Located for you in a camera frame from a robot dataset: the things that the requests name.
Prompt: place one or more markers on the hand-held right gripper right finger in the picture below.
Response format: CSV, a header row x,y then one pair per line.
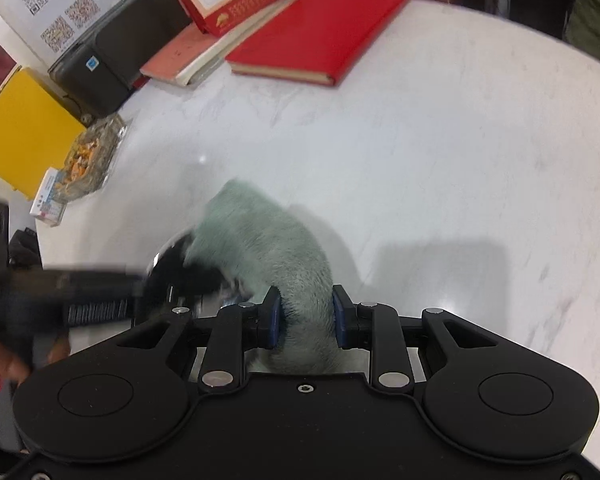
x,y
339,320

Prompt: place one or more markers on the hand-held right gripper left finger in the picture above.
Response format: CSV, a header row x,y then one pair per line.
x,y
275,317

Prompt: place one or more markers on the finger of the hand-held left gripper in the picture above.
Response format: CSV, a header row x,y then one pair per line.
x,y
137,292

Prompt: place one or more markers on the stainless steel bowl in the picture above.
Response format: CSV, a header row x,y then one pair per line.
x,y
180,280

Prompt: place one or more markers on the green and pink fluffy cloth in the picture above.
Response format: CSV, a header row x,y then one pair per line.
x,y
270,240

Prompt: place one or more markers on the person's left hand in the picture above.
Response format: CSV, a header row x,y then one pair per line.
x,y
0,367

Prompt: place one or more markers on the black pouch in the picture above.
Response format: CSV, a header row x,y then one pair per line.
x,y
25,247

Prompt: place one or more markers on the small white blue carton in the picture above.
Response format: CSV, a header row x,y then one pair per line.
x,y
47,200

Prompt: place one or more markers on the yellow box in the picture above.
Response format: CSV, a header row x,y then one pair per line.
x,y
25,135

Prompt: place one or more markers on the salmon pink notebook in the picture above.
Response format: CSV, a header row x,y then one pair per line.
x,y
180,60

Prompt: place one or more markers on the black printer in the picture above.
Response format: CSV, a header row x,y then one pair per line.
x,y
110,45

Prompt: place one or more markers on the red hardcover notebook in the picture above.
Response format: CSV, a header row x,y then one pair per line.
x,y
325,30

